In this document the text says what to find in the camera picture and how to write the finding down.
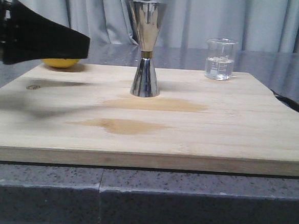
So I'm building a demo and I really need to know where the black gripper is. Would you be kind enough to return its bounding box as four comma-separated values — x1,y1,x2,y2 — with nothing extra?
0,0,91,65

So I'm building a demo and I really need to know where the steel double jigger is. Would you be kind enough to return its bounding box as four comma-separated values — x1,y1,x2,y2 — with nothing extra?
130,1,166,98

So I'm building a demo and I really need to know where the small glass beaker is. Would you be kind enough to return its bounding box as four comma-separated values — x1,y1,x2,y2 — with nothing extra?
205,38,239,81

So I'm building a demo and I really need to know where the yellow lemon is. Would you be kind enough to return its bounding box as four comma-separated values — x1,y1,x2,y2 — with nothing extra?
42,58,80,69

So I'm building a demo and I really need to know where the wooden cutting board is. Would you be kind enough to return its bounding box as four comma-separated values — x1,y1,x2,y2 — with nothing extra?
0,64,299,176

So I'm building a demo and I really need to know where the grey curtain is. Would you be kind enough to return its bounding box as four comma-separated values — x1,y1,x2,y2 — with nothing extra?
19,0,299,53

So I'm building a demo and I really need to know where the black cutting board handle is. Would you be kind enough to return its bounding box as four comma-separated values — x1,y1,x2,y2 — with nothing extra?
271,90,299,113

